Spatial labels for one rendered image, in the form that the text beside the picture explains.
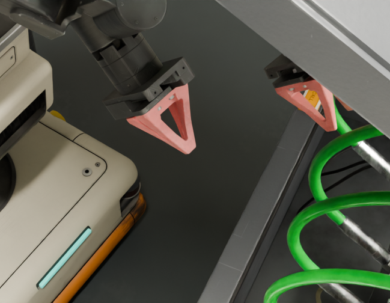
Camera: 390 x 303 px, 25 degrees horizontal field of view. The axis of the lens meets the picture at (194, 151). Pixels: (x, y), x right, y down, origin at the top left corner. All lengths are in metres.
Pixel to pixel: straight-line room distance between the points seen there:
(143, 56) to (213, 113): 1.65
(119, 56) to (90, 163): 1.22
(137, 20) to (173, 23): 1.95
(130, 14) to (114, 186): 1.28
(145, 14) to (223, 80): 1.80
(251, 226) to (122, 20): 0.49
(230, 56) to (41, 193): 0.88
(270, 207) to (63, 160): 0.97
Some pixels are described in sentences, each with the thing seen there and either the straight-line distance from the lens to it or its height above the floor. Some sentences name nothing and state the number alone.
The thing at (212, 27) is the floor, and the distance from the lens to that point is 2.80.
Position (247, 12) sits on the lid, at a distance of 0.42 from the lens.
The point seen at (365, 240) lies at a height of 1.11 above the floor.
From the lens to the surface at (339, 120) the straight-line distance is 1.05.
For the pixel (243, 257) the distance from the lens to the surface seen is 1.23.
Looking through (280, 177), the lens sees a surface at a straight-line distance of 1.30.
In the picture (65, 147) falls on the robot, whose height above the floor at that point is 0.28.
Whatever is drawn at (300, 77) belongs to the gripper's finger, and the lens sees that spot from 0.97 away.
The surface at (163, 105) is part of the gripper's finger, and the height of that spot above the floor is 1.28.
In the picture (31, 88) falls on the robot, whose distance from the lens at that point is 1.64.
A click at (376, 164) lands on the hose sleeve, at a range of 1.08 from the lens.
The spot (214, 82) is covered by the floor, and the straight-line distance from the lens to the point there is 2.65.
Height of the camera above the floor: 2.02
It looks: 54 degrees down
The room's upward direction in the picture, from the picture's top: straight up
